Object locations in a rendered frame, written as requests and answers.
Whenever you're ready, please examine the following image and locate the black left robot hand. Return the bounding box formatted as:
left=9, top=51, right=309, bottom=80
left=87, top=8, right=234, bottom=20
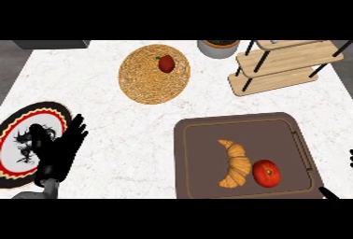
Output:
left=28, top=113, right=90, bottom=189

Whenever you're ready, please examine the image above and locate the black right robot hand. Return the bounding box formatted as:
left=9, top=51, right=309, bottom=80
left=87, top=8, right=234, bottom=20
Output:
left=319, top=148, right=353, bottom=200

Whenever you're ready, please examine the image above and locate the brown tray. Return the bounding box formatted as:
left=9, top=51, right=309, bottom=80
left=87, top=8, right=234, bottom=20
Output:
left=173, top=111, right=328, bottom=200

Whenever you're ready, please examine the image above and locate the golden croissant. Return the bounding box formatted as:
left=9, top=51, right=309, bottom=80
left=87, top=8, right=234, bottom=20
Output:
left=217, top=138, right=254, bottom=190

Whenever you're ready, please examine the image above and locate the wooden tiered shelf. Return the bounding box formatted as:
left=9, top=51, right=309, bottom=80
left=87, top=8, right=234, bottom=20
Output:
left=228, top=39, right=353, bottom=97

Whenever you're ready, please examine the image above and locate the dragon print plate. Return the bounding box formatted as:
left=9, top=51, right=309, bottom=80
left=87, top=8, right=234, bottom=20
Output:
left=0, top=101, right=74, bottom=190

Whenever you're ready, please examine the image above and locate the red tomato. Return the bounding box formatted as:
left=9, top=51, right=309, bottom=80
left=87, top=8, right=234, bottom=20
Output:
left=251, top=159, right=282, bottom=189

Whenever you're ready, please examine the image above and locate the round woven placemat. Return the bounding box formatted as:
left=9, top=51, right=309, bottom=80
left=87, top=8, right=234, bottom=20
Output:
left=117, top=43, right=192, bottom=105

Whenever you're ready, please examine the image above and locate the dark grey appliance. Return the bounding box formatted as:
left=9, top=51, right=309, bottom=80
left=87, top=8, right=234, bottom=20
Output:
left=11, top=39, right=93, bottom=50

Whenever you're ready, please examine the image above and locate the red strawberry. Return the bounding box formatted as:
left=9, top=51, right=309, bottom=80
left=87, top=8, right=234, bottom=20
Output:
left=155, top=54, right=177, bottom=74

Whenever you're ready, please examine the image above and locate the grey plant pot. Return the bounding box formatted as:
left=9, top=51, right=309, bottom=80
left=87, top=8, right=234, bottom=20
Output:
left=197, top=39, right=241, bottom=60

